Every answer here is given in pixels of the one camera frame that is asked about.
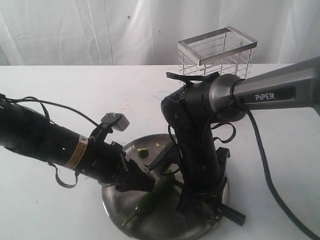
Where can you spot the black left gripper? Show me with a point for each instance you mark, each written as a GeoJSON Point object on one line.
{"type": "Point", "coordinates": [104, 162]}

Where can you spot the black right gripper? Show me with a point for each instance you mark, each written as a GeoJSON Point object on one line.
{"type": "Point", "coordinates": [203, 169]}

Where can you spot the black knife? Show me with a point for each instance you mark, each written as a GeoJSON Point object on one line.
{"type": "Point", "coordinates": [232, 214]}

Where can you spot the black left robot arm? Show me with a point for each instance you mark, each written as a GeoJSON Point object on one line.
{"type": "Point", "coordinates": [32, 134]}

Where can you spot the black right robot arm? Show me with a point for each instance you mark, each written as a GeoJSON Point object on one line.
{"type": "Point", "coordinates": [221, 99]}

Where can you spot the round steel plate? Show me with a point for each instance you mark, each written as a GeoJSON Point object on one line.
{"type": "Point", "coordinates": [165, 223]}

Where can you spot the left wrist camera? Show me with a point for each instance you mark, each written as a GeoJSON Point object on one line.
{"type": "Point", "coordinates": [110, 122]}

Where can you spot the chrome wire utensil holder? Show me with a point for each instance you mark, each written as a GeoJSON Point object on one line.
{"type": "Point", "coordinates": [226, 51]}

